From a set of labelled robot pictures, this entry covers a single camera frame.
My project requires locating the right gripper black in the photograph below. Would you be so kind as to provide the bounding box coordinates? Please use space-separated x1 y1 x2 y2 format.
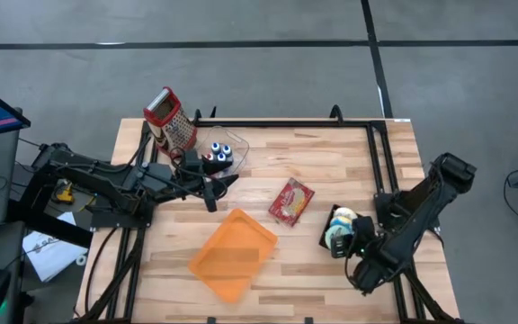
331 215 377 260

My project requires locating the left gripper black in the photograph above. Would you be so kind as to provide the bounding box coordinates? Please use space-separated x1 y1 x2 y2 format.
171 150 241 214

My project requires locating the teal frosted donut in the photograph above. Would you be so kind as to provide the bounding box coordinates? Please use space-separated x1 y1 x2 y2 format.
324 224 353 250

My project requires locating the black mesh basket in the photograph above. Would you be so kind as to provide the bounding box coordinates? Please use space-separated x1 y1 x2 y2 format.
318 204 369 254

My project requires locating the clear plastic container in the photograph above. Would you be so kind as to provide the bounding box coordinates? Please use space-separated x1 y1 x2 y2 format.
194 125 251 181

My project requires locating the orange translucent plastic tray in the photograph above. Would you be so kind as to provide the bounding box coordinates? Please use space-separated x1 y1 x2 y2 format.
188 208 280 305

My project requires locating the red snack packet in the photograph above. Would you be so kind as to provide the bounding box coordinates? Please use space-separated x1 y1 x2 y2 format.
267 176 317 227

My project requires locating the red metal box grater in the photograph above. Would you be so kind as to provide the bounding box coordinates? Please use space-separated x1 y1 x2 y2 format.
143 86 198 157

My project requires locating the small yellow tool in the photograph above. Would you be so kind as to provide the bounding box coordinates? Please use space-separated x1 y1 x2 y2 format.
54 182 75 206

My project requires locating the black desk beam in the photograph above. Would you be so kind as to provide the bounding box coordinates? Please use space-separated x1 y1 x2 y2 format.
6 200 94 248

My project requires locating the white printed paper sheet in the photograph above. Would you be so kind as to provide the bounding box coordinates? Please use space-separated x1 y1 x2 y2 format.
22 211 90 284

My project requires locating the black aluminium table frame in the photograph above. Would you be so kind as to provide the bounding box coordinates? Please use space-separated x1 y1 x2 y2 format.
78 104 465 324

